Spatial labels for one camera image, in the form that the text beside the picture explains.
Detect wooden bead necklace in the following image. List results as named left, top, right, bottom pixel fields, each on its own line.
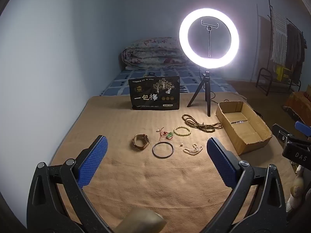
left=182, top=113, right=223, bottom=132

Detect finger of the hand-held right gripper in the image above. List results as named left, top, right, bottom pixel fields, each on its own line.
left=272, top=124, right=295, bottom=148
left=295, top=121, right=311, bottom=138

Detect yellow box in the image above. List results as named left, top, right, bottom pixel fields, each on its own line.
left=276, top=64, right=292, bottom=82

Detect striped hanging towel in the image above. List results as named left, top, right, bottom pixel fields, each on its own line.
left=271, top=10, right=288, bottom=63

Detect pale jade bead bracelet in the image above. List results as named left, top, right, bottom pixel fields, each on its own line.
left=173, top=125, right=192, bottom=136

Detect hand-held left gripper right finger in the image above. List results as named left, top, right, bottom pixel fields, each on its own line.
left=202, top=137, right=288, bottom=233

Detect person's right hand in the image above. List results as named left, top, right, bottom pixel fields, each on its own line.
left=286, top=164, right=305, bottom=213

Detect white ring light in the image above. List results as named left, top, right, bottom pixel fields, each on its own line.
left=179, top=8, right=240, bottom=70

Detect blurred beige object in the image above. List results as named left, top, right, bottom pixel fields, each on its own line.
left=114, top=207, right=167, bottom=233

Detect cardboard box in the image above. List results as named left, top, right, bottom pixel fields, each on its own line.
left=216, top=101, right=273, bottom=155

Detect phone holder clamp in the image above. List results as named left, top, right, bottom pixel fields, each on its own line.
left=201, top=19, right=220, bottom=59

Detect black tripod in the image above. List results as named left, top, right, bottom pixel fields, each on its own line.
left=187, top=70, right=214, bottom=117

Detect brown strap wristwatch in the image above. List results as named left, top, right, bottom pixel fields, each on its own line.
left=132, top=134, right=150, bottom=150

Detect pearl bracelet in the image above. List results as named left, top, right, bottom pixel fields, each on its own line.
left=183, top=144, right=203, bottom=154

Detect red string green pendant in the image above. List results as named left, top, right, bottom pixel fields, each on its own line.
left=157, top=126, right=175, bottom=141

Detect dark hanging clothes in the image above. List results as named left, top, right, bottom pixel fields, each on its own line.
left=287, top=23, right=305, bottom=85

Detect metal bangle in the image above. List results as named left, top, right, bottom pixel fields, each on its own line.
left=152, top=142, right=175, bottom=159

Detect blue checked bedsheet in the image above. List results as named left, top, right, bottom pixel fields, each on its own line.
left=98, top=65, right=238, bottom=97

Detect folded floral quilt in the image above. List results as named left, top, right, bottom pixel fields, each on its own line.
left=121, top=37, right=190, bottom=70

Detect black snack bag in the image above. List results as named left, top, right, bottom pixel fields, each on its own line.
left=128, top=76, right=180, bottom=111

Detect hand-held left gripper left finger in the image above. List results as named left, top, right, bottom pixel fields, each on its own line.
left=26, top=135, right=114, bottom=233

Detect black clothes rack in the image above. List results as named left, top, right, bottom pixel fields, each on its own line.
left=267, top=0, right=305, bottom=95

